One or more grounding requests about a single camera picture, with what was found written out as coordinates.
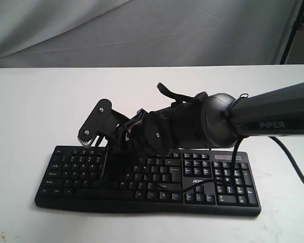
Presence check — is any black stand pole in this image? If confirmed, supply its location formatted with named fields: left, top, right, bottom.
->
left=276, top=1, right=304, bottom=65

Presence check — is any grey backdrop cloth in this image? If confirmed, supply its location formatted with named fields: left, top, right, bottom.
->
left=0, top=1, right=303, bottom=68

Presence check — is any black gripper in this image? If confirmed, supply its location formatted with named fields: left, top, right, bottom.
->
left=101, top=108, right=175, bottom=180

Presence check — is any black acer keyboard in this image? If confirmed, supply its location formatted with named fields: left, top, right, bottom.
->
left=35, top=146, right=261, bottom=217

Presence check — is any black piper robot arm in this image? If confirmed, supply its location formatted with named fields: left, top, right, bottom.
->
left=102, top=83, right=304, bottom=182

